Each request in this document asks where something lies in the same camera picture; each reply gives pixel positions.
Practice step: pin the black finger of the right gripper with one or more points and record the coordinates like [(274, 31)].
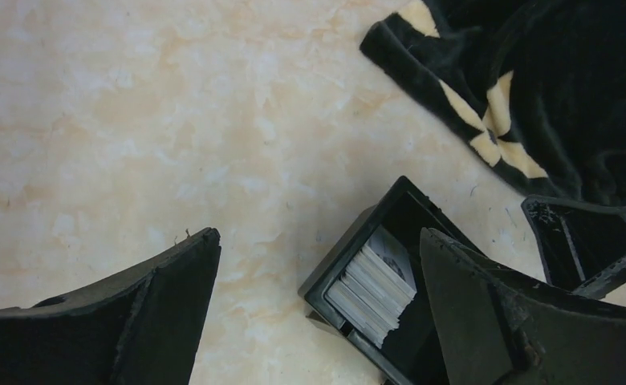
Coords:
[(582, 246)]

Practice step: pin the stack of white cards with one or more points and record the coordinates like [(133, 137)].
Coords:
[(375, 287)]

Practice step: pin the black plastic card box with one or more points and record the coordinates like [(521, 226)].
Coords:
[(411, 354)]

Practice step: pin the black flower-pattern blanket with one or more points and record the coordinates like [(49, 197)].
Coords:
[(537, 89)]

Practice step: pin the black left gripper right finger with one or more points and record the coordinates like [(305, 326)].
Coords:
[(499, 326)]

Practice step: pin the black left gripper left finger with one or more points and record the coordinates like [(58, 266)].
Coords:
[(142, 325)]

